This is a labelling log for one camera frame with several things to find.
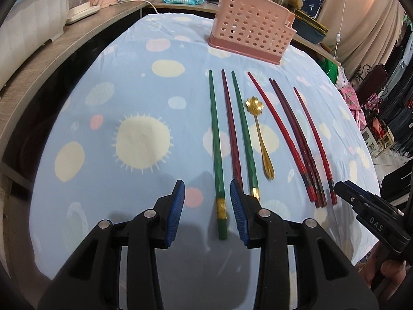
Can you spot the gold flower spoon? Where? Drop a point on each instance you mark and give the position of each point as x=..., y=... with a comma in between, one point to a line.
x=255, y=105

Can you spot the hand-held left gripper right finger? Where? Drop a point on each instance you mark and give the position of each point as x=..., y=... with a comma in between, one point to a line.
x=238, y=213

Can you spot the dark red chopstick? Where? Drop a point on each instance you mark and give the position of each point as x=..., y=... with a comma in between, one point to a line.
x=230, y=126

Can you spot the beige curtain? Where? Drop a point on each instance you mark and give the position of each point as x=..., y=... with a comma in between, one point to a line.
x=364, y=16

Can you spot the green chopstick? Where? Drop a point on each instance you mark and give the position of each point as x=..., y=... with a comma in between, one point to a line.
x=245, y=135
x=215, y=142

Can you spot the dark ornate chair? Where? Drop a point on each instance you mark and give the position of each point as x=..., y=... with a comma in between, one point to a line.
x=374, y=80

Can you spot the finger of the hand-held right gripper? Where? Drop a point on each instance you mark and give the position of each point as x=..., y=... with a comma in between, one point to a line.
x=372, y=196
x=347, y=193

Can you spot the person's right hand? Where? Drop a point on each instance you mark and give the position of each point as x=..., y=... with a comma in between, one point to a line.
x=392, y=269

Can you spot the pink perforated utensil holder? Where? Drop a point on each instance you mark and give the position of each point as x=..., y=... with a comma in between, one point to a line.
x=251, y=22

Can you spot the wooden counter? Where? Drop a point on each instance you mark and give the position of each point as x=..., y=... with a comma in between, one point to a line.
x=48, y=58

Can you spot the green cloth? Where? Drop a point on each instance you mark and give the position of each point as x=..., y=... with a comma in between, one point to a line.
x=329, y=71

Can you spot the pink floral cloth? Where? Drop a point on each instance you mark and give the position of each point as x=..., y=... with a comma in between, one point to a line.
x=351, y=100

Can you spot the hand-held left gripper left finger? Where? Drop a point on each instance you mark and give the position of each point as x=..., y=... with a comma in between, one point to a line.
x=176, y=213

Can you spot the small stool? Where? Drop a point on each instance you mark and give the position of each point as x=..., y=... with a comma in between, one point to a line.
x=377, y=142

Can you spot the stack of blue yellow bowls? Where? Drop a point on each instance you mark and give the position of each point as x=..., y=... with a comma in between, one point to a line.
x=311, y=27

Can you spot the maroon chopstick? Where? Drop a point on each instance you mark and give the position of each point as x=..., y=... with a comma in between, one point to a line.
x=301, y=129
x=296, y=130

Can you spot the bright red chopstick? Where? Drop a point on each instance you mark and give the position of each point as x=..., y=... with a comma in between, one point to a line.
x=317, y=142
x=280, y=126

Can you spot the hanging clothes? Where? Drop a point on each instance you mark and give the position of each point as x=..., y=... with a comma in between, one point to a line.
x=401, y=87

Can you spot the light blue plastic tub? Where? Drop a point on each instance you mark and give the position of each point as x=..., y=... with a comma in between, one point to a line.
x=32, y=22

